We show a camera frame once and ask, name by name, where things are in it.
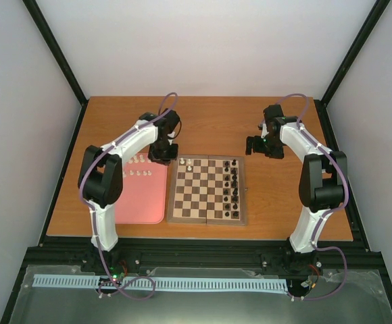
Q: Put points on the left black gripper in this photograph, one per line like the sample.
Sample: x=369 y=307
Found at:
x=153 y=156

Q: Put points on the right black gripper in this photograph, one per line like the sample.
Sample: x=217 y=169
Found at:
x=278 y=153

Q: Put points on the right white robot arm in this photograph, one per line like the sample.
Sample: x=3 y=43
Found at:
x=323 y=181

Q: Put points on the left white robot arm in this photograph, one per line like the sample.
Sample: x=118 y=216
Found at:
x=100 y=181

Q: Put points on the white chess pieces row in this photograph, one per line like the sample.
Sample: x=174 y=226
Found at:
x=137 y=165

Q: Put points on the wooden chess board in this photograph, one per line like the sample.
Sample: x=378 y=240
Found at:
x=207 y=194

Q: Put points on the pink plastic tray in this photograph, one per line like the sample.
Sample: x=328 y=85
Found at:
x=143 y=198

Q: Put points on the black aluminium frame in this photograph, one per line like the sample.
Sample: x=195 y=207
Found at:
x=196 y=253

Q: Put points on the light blue cable duct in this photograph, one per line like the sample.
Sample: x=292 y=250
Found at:
x=163 y=284

